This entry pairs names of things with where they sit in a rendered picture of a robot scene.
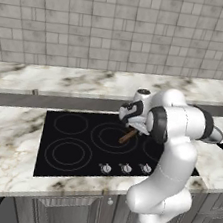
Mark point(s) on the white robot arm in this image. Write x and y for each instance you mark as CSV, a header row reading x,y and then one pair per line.
x,y
174,153

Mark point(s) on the round cupboard knob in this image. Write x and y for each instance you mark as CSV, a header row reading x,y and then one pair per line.
x,y
110,201

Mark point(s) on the silver hob knob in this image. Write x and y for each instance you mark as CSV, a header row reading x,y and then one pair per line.
x,y
105,167
145,168
126,168

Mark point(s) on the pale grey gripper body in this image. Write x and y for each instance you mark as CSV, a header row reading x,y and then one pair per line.
x,y
138,122

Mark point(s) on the black hob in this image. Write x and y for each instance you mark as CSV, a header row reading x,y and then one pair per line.
x,y
74,145

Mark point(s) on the narrow dark grey cupboard door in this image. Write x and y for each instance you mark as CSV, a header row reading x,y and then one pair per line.
x,y
112,218

